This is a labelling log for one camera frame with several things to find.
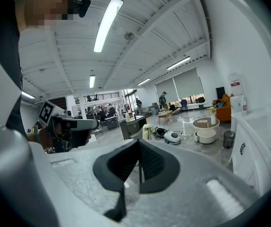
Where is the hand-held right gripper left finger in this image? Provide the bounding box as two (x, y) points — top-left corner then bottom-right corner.
(46, 138), (141, 227)

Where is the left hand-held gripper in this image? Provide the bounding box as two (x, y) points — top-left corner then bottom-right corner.
(37, 99), (100, 154)

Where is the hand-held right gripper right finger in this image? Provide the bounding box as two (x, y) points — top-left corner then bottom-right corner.
(125, 138), (262, 227)

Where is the person's left forearm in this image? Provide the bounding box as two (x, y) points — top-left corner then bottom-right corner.
(26, 125), (56, 155)

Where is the person's left hand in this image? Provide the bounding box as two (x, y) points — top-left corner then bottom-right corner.
(83, 128), (93, 147)

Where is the dark table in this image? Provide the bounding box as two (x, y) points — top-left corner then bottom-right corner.
(119, 115), (148, 140)

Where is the small round coffee table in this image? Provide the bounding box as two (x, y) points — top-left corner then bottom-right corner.
(194, 127), (218, 145)

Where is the white robot vacuum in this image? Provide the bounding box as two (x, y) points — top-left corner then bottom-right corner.
(163, 131), (182, 145)

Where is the cream towel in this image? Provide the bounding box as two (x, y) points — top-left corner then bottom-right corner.
(142, 123), (153, 140)

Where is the black mesh waste bin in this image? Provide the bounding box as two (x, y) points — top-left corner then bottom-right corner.
(223, 130), (236, 149)

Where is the large round coffee table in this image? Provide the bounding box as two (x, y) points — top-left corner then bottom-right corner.
(192, 117), (220, 130)

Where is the low wooden table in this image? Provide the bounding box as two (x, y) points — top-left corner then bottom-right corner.
(158, 110), (173, 125)

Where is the white vase with flowers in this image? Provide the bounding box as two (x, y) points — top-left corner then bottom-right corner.
(208, 106), (217, 125)

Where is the white vanity cabinet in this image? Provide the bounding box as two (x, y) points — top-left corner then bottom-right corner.
(229, 107), (271, 196)

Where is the gray roller blind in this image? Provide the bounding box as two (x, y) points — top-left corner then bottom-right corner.
(172, 67), (206, 99)
(154, 77), (181, 103)

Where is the orange sofa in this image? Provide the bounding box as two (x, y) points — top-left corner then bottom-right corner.
(212, 94), (232, 122)

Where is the blue chair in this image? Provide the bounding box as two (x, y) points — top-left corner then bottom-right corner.
(180, 98), (188, 114)

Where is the person's black shirt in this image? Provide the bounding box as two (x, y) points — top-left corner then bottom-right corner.
(0, 26), (29, 137)

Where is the clear bottle red label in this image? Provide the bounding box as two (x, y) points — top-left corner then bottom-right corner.
(240, 94), (248, 117)

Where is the black monitor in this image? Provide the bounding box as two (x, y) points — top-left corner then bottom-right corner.
(215, 86), (226, 100)

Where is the person's head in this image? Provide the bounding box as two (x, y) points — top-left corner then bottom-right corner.
(13, 0), (78, 28)

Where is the black head-mounted camera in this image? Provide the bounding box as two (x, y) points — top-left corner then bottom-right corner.
(77, 0), (92, 18)

